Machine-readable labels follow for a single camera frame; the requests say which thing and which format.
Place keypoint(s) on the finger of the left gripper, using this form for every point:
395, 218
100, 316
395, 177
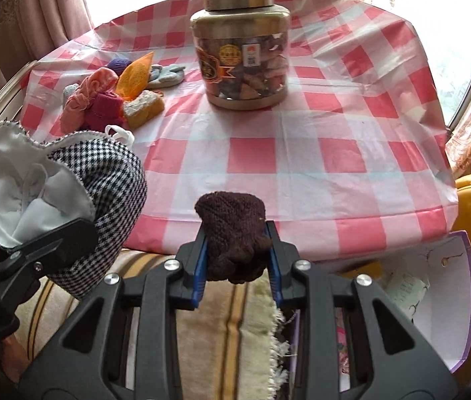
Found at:
65, 244

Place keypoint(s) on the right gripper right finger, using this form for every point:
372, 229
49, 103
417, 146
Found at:
353, 342

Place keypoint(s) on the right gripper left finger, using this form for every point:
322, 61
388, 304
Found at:
121, 341

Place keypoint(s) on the black white houndstooth hat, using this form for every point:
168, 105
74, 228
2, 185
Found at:
84, 175

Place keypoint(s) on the magenta knit sock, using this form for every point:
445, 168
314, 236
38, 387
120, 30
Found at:
107, 109

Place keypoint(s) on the dark brown knit sock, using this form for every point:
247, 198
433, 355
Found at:
234, 226

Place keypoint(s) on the salmon pink cloth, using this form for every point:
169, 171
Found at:
73, 114

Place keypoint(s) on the orange mesh pouch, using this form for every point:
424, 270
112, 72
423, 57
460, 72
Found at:
135, 78

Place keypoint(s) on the purple knit hat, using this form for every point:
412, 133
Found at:
118, 65

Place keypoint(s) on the grey pig plush sock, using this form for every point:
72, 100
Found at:
162, 77

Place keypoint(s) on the white purple storage box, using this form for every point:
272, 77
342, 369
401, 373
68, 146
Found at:
431, 285

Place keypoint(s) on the red white checkered tablecloth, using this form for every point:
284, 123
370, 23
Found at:
351, 162

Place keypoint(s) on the pink patterned curtain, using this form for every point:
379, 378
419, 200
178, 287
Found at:
31, 29

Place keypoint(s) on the gold lidded snack jar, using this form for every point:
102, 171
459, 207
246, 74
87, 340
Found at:
243, 52

